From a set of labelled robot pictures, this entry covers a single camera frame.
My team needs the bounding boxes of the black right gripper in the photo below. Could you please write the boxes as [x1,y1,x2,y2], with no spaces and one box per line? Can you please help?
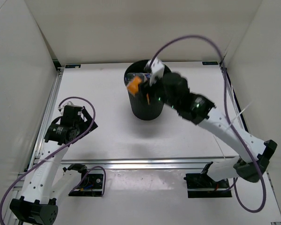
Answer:
[135,72,179,111]

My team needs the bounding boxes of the orange juice bottle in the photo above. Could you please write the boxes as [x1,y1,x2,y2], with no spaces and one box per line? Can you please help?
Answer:
[126,77,145,103]

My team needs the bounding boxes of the white orange label bottle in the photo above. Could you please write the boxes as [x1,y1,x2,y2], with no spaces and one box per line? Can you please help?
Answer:
[124,73,151,84]

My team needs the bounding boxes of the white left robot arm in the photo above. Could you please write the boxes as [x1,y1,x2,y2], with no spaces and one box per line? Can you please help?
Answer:
[9,103,97,225]

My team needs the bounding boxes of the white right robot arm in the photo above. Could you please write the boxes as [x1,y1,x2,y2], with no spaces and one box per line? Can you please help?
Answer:
[128,73,277,188]

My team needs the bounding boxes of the black plastic waste bin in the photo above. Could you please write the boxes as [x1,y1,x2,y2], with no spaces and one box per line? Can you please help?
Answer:
[124,58,171,120]

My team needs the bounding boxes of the aluminium left side rail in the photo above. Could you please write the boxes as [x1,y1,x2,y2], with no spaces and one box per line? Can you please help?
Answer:
[52,59,64,93]

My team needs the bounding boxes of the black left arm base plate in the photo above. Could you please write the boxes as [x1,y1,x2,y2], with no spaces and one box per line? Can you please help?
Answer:
[69,173,105,197]

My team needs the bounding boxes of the aluminium front table rail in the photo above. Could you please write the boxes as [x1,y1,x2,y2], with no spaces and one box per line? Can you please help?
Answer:
[61,157,233,170]

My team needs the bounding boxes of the aluminium right side rail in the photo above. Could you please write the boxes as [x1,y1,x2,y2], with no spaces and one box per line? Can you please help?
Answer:
[221,67,248,131]

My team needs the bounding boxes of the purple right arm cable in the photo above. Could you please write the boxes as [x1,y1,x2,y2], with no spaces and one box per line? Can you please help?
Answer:
[147,35,267,213]

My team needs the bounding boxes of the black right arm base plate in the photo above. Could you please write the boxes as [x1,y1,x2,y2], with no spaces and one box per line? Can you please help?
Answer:
[184,173,232,198]

